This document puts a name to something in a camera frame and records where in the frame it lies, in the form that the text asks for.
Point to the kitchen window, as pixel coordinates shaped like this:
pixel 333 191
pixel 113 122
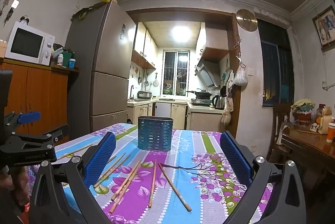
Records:
pixel 175 73

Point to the range hood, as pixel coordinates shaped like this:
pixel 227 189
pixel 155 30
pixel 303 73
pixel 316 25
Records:
pixel 209 74

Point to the dark wooden side table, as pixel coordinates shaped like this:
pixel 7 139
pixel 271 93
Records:
pixel 313 148

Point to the white medicine bottle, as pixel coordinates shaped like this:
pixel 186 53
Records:
pixel 60 60

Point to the blue lid jar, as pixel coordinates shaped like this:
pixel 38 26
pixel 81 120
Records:
pixel 71 63

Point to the steel electric kettle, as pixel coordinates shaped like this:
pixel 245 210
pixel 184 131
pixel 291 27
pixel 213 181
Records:
pixel 218 102

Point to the covered pot on table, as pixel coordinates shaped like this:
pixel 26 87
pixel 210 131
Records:
pixel 302 110

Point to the framed wall picture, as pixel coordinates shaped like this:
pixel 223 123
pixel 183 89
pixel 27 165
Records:
pixel 324 24

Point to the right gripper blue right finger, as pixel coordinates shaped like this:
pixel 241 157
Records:
pixel 236 159

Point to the wooden chopstick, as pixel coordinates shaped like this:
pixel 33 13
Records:
pixel 123 191
pixel 152 185
pixel 125 181
pixel 112 171
pixel 113 165
pixel 174 188
pixel 75 151

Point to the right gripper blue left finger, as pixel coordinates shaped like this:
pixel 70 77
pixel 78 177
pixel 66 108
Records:
pixel 96 158

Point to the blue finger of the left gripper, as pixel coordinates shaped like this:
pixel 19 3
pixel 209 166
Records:
pixel 29 117

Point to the green cup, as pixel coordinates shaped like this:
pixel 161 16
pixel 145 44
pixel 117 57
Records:
pixel 66 57

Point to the white plastic bag hanging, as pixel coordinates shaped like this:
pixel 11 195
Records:
pixel 240 78

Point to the blue perforated utensil holder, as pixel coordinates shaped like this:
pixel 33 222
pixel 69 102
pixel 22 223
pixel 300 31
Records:
pixel 154 133

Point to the dark curtained window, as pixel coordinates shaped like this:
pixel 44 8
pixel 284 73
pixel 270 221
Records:
pixel 278 70

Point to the black wok pan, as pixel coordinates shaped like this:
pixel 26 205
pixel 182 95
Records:
pixel 202 94

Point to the grey refrigerator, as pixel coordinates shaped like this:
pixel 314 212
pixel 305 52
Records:
pixel 102 42

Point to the silver toaster oven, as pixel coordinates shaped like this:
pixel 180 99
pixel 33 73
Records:
pixel 144 95

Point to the white microwave oven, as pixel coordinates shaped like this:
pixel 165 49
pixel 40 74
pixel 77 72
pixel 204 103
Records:
pixel 29 44

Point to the wooden chair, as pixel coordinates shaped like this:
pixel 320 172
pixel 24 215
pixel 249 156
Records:
pixel 281 113

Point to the orange wooden cabinet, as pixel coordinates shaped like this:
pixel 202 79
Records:
pixel 39 88

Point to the gold round wall clock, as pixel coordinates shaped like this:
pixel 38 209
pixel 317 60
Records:
pixel 247 20

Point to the floral striped tablecloth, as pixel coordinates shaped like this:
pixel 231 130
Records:
pixel 195 163

